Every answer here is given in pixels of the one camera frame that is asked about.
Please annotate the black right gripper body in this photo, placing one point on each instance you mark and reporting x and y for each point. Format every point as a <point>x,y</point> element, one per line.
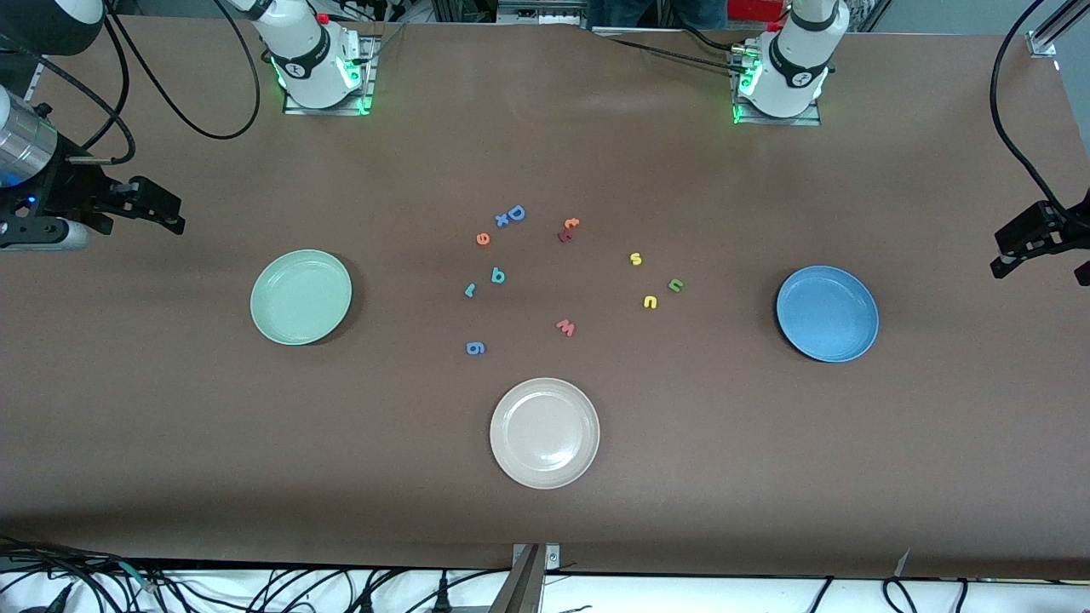
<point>68,191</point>

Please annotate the mint green plate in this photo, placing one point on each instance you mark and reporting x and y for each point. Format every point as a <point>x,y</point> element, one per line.
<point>301,297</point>

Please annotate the blue plate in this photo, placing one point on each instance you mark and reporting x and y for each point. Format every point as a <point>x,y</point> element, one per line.
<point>827,313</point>

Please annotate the white paper scrap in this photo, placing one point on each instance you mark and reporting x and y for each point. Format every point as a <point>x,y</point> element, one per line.
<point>903,564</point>

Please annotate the blue foam letter D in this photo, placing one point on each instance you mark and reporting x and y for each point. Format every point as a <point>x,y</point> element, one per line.
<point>516,214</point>

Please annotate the red box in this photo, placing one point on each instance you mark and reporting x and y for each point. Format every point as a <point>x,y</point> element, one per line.
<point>758,8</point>

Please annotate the brown table cover sheet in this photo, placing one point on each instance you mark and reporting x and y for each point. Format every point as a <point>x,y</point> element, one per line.
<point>545,153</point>

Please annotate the pink foam letter w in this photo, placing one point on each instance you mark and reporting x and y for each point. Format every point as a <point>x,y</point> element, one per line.
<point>566,327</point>

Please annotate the beige white plate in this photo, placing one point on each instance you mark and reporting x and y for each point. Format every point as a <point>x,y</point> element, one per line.
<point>545,433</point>

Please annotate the aluminium frame rail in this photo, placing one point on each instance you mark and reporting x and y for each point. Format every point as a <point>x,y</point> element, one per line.
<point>38,81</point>

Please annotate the aluminium frame post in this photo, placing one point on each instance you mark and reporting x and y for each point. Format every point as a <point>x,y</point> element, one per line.
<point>1043,41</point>

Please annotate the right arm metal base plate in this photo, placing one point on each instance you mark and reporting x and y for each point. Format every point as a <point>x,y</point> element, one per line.
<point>370,77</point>

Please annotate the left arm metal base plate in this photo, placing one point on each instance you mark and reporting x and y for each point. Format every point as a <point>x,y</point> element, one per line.
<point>779,121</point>

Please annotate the aluminium profile with bracket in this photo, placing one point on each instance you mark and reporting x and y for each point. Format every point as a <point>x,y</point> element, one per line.
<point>524,587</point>

